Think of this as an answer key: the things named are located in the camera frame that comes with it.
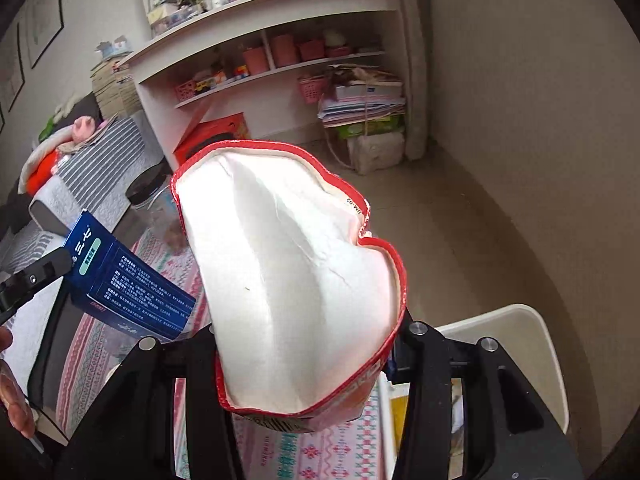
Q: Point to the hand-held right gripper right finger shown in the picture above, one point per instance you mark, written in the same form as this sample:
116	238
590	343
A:
417	355

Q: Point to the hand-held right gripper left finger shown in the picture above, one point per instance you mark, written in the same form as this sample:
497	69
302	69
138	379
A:
200	360

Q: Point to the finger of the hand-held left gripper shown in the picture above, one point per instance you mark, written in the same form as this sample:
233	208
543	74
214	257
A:
40	272
37	385

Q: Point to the blue cardboard box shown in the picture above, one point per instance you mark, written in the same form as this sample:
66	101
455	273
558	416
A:
130	285

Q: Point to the white trash bin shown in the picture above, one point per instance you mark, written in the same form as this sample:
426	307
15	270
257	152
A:
525	340

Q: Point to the red snack bag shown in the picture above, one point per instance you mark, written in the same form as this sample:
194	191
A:
285	270

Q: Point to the person's left hand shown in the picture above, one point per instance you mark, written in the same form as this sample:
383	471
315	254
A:
15	400

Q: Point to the grey sofa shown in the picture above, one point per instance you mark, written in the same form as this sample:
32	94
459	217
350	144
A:
47	215

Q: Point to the orange plush toy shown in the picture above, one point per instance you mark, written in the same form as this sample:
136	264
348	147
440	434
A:
42	172

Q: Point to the striped sofa cover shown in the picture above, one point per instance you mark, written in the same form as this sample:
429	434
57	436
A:
105	160

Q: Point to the clear jar with black lid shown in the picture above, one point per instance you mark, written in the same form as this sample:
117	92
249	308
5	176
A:
145	185

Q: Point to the patterned pink tablecloth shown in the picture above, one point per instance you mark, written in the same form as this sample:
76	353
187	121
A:
310	455

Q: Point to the pink plush toy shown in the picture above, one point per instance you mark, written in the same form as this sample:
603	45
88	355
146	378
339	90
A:
85	127

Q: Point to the stack of cardboard boxes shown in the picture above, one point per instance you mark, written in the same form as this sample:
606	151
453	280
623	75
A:
112	90

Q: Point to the white plastic bag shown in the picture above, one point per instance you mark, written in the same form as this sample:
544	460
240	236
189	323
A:
375	152

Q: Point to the small pink shelf basket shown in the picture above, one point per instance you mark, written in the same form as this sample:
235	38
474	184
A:
185	92

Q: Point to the green packet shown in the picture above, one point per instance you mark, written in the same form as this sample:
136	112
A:
360	130

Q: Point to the red cardboard box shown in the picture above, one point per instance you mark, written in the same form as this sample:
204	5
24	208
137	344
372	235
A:
225	125

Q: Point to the stack of books and papers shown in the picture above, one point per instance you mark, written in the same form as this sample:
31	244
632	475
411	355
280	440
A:
360	105

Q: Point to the pink hanging basket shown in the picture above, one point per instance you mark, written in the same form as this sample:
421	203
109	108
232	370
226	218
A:
312	90

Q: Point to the medium black picture frame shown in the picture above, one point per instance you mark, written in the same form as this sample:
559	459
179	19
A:
12	70

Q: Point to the large black picture frame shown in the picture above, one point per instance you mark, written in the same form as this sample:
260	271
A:
45	10

